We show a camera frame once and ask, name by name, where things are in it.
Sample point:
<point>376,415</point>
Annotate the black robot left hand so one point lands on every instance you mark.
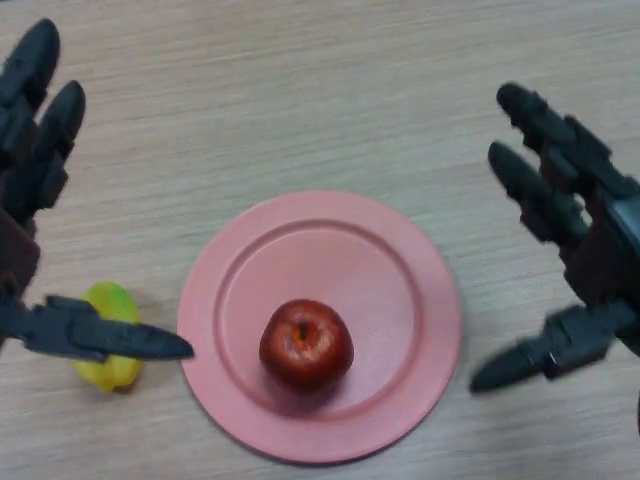
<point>30,160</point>

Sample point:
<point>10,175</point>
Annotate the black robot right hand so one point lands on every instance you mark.
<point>600,240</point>

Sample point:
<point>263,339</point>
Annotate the red apple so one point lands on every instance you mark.
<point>305,350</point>

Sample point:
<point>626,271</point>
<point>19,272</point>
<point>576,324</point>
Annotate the pink round plate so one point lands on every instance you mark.
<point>380,300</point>

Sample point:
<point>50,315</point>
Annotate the yellow starfruit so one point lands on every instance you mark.
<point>112,300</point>

